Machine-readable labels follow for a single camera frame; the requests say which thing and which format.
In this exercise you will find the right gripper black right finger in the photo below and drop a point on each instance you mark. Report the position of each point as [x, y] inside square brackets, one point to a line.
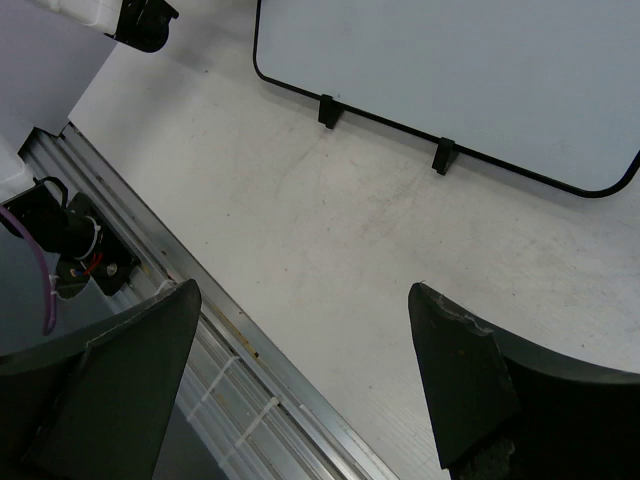
[503, 407]

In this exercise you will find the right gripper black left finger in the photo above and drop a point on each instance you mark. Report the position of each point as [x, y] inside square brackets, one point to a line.
[96, 403]

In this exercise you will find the black framed whiteboard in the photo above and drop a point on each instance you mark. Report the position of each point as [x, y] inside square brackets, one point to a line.
[546, 89]

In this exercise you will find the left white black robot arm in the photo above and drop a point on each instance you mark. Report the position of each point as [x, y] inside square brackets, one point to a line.
[50, 53]

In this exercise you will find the black wire whiteboard stand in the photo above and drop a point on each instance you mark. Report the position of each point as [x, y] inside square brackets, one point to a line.
[390, 135]

